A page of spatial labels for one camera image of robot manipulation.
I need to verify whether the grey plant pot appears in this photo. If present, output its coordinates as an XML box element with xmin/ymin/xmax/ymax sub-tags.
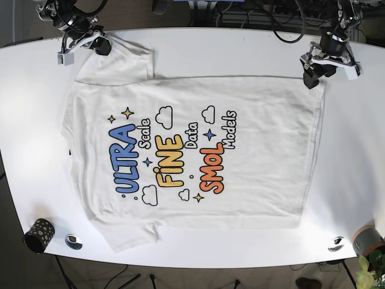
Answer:
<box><xmin>352</xmin><ymin>226</ymin><xmax>384</xmax><ymax>257</ymax></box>

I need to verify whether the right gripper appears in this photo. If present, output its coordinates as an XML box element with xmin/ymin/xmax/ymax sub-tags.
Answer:
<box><xmin>57</xmin><ymin>27</ymin><xmax>111</xmax><ymax>66</ymax></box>

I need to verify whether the black gold-dotted cup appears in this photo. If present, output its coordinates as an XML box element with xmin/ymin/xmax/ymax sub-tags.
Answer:
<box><xmin>23</xmin><ymin>219</ymin><xmax>55</xmax><ymax>254</ymax></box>

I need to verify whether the white printed T-shirt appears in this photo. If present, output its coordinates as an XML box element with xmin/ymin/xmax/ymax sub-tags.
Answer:
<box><xmin>62</xmin><ymin>38</ymin><xmax>325</xmax><ymax>252</ymax></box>

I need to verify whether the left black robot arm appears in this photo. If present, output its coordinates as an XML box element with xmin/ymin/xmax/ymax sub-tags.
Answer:
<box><xmin>300</xmin><ymin>1</ymin><xmax>363</xmax><ymax>89</ymax></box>

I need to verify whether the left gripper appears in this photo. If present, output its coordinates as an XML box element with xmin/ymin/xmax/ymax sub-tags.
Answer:
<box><xmin>300</xmin><ymin>42</ymin><xmax>361</xmax><ymax>89</ymax></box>

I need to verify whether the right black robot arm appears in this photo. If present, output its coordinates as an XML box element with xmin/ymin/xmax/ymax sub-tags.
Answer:
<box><xmin>35</xmin><ymin>0</ymin><xmax>111</xmax><ymax>66</ymax></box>

